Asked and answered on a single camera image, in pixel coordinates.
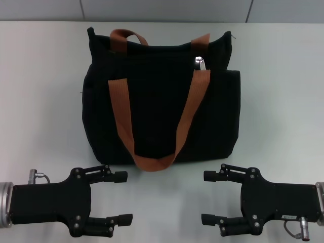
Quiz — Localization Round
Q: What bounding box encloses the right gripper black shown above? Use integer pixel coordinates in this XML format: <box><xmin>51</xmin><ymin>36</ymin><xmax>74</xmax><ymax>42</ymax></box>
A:
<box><xmin>200</xmin><ymin>163</ymin><xmax>319</xmax><ymax>238</ymax></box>

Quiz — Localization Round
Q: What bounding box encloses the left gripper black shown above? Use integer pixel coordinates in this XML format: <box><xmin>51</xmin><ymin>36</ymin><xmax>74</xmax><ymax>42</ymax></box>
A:
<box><xmin>8</xmin><ymin>164</ymin><xmax>134</xmax><ymax>239</ymax></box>

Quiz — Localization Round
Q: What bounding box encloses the black bag with brown handles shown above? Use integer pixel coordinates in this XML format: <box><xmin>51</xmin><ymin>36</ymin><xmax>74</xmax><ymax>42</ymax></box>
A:
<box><xmin>79</xmin><ymin>27</ymin><xmax>241</xmax><ymax>173</ymax></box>

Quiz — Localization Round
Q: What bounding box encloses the silver zipper pull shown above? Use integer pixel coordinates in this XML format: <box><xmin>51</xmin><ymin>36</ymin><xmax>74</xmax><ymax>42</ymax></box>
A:
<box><xmin>194</xmin><ymin>56</ymin><xmax>207</xmax><ymax>71</ymax></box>

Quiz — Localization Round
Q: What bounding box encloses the right gripper cable with connector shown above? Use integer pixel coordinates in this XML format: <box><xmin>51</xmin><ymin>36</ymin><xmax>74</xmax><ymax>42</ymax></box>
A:
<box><xmin>282</xmin><ymin>216</ymin><xmax>314</xmax><ymax>240</ymax></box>

